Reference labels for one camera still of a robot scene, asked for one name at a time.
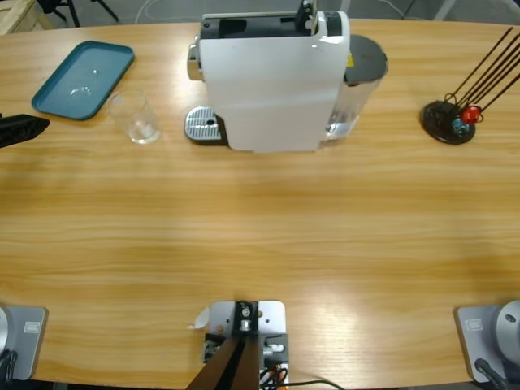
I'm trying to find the orange wires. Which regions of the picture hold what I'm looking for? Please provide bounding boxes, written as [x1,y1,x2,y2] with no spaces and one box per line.
[259,363,290,385]

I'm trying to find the black base cable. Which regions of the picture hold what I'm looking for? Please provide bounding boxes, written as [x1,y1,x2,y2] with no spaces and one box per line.
[0,349,20,382]
[474,357,509,390]

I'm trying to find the grey metal leg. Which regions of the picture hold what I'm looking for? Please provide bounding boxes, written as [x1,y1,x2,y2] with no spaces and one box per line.
[432,0,458,21]

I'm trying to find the silver coffee machine lever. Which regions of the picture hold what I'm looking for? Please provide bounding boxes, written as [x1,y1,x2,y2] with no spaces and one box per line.
[294,0,319,32]

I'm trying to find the clear water tank black lid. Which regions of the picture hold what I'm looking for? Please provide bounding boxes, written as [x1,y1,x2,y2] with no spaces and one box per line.
[324,34,389,141]

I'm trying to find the thin black cable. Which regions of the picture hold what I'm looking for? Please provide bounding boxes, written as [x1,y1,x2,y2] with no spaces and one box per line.
[284,378,346,390]

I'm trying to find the black stand legs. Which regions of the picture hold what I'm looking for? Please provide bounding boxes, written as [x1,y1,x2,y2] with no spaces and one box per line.
[38,0,121,24]

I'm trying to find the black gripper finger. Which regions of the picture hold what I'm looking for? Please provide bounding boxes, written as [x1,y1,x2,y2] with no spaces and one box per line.
[0,114,50,149]

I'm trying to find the light wooden crate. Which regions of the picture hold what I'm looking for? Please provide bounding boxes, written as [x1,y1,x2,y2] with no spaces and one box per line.
[0,0,56,36]

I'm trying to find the white floor cable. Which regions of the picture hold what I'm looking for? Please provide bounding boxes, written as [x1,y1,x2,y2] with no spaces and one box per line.
[383,0,407,20]
[136,0,192,24]

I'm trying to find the black capsule holder with rods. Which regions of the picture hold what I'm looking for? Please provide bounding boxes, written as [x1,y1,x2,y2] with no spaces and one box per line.
[420,26,520,145]

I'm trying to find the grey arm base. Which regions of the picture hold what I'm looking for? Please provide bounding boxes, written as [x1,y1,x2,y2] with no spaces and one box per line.
[453,299,520,384]
[0,304,49,381]

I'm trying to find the silver grille drip tray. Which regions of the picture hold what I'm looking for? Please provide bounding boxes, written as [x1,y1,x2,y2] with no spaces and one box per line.
[184,105,228,147]

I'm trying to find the white capsule coffee machine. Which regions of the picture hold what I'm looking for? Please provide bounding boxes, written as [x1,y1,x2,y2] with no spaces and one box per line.
[186,10,353,155]

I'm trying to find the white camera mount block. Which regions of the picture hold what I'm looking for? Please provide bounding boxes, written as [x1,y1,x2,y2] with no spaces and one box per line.
[205,300,290,385]

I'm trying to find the red coffee capsule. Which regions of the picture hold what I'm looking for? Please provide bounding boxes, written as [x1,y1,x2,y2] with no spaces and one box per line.
[462,104,484,124]

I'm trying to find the dark camera post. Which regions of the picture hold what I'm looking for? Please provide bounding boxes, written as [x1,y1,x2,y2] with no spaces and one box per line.
[188,300,261,390]

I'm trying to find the teal plastic tray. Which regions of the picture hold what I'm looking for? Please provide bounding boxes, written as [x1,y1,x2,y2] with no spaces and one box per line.
[31,40,136,122]

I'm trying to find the white tape tab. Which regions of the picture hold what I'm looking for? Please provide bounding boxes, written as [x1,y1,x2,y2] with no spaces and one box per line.
[186,306,211,331]

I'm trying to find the clear glass cup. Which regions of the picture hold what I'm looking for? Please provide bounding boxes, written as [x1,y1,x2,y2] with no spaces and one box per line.
[105,89,163,145]

